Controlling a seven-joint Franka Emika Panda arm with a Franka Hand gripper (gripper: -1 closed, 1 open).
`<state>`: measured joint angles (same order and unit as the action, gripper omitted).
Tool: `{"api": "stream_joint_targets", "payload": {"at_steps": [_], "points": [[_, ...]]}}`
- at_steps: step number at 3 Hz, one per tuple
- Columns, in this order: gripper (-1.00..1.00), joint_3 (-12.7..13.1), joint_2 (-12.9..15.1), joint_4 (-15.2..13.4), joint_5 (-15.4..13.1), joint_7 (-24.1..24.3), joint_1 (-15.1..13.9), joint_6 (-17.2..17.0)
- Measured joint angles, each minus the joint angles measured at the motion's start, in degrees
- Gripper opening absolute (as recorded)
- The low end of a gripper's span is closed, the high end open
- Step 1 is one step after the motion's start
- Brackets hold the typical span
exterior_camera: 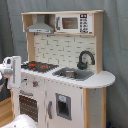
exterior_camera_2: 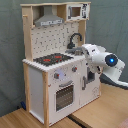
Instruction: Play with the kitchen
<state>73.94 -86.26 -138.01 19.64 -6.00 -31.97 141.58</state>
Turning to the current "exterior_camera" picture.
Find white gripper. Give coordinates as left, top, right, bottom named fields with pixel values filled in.
left=2, top=56, right=21, bottom=89

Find small metal pot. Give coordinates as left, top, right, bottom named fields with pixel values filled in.
left=65, top=71, right=77, bottom=78

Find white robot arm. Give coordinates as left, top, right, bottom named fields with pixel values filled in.
left=0, top=56, right=21, bottom=91

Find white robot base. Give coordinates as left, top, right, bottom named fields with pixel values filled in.
left=2, top=114, right=37, bottom=128

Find wooden toy kitchen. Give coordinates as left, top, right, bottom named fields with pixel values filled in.
left=12, top=10, right=115, bottom=128

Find black stovetop red burners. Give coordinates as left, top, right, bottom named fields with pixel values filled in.
left=21, top=61, right=57, bottom=72

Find right red stove knob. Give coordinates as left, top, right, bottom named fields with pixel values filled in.
left=32, top=81, right=39, bottom=87

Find toy oven door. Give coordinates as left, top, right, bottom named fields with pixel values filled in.
left=19, top=90, right=38, bottom=122

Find grey range hood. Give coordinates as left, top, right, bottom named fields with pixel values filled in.
left=26, top=15, right=54, bottom=34

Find grey ice dispenser panel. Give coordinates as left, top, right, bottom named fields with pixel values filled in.
left=56, top=93, right=71, bottom=120

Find black toy faucet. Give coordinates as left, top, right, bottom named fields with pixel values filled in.
left=77, top=50, right=95, bottom=70

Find grey toy sink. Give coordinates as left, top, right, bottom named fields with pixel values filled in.
left=53, top=67, right=93, bottom=81

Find toy microwave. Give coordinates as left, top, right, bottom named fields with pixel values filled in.
left=56, top=14, right=93, bottom=34

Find grey cabinet door handle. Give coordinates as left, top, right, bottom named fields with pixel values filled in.
left=48, top=101, right=52, bottom=119

